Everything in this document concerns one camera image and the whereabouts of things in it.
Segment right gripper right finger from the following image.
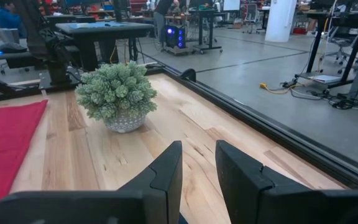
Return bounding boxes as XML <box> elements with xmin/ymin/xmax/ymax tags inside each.
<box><xmin>215</xmin><ymin>139</ymin><xmax>358</xmax><ymax>224</ymax></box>

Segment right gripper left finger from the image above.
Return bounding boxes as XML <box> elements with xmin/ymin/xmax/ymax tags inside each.
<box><xmin>0</xmin><ymin>140</ymin><xmax>183</xmax><ymax>224</ymax></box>

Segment green succulent in patterned pot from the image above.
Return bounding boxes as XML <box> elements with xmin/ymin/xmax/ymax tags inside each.
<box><xmin>75</xmin><ymin>60</ymin><xmax>158</xmax><ymax>134</ymax></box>

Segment white papers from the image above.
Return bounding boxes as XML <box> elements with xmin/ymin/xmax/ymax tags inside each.
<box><xmin>311</xmin><ymin>74</ymin><xmax>343</xmax><ymax>84</ymax></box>

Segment computer tower blue lights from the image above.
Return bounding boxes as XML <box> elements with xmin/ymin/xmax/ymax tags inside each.
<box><xmin>165</xmin><ymin>24</ymin><xmax>186</xmax><ymax>50</ymax></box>

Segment red cloth mat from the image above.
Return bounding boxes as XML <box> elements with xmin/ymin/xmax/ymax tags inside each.
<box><xmin>0</xmin><ymin>99</ymin><xmax>48</xmax><ymax>224</ymax></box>

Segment black office desk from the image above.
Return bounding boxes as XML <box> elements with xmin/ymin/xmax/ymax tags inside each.
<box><xmin>54</xmin><ymin>21</ymin><xmax>155</xmax><ymax>72</ymax></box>

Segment person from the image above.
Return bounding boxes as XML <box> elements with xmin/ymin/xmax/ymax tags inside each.
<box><xmin>152</xmin><ymin>0</ymin><xmax>181</xmax><ymax>44</ymax></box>
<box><xmin>0</xmin><ymin>0</ymin><xmax>27</xmax><ymax>40</ymax></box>

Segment white pillar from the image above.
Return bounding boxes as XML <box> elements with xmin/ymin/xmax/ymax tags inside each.
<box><xmin>264</xmin><ymin>0</ymin><xmax>298</xmax><ymax>43</ymax></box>

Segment blue desk mat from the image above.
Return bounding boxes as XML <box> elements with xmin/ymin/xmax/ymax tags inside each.
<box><xmin>68</xmin><ymin>21</ymin><xmax>129</xmax><ymax>29</ymax></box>

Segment whiteboard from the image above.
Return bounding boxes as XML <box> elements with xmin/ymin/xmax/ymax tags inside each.
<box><xmin>222</xmin><ymin>0</ymin><xmax>241</xmax><ymax>12</ymax></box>

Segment black standing desk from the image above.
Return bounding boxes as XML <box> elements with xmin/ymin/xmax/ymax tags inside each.
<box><xmin>295</xmin><ymin>11</ymin><xmax>358</xmax><ymax>90</ymax></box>

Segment grey operator desk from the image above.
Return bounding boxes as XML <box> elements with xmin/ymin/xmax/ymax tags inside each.
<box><xmin>0</xmin><ymin>49</ymin><xmax>43</xmax><ymax>69</ymax></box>

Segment black computer mouse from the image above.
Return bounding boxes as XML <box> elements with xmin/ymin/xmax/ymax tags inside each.
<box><xmin>0</xmin><ymin>42</ymin><xmax>28</xmax><ymax>54</ymax></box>

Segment black aluminium table frame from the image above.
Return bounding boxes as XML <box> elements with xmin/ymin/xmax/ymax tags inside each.
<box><xmin>0</xmin><ymin>63</ymin><xmax>358</xmax><ymax>190</ymax></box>

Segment yellow floor cable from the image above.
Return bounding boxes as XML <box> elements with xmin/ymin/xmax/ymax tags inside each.
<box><xmin>259</xmin><ymin>82</ymin><xmax>304</xmax><ymax>95</ymax></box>

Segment tangled black floor cables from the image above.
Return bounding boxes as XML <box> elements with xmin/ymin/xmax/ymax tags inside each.
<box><xmin>290</xmin><ymin>86</ymin><xmax>358</xmax><ymax>110</ymax></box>

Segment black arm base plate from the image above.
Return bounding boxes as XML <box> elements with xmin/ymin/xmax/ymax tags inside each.
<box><xmin>39</xmin><ymin>73</ymin><xmax>83</xmax><ymax>91</ymax></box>

